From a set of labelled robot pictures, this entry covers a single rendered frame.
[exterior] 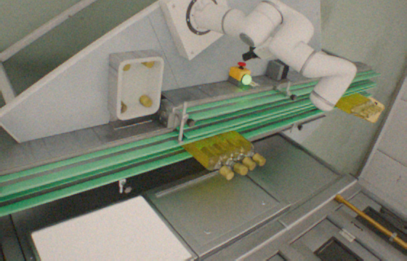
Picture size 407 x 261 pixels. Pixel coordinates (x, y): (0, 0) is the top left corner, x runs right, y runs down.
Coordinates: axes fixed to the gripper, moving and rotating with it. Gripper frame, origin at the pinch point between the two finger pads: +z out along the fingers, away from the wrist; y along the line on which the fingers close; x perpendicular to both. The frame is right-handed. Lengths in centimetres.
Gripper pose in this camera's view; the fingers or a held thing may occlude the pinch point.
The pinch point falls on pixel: (246, 56)
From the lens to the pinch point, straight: 151.1
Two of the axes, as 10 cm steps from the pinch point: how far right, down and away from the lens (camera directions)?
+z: -8.1, 2.6, 5.3
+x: 0.7, 9.3, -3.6
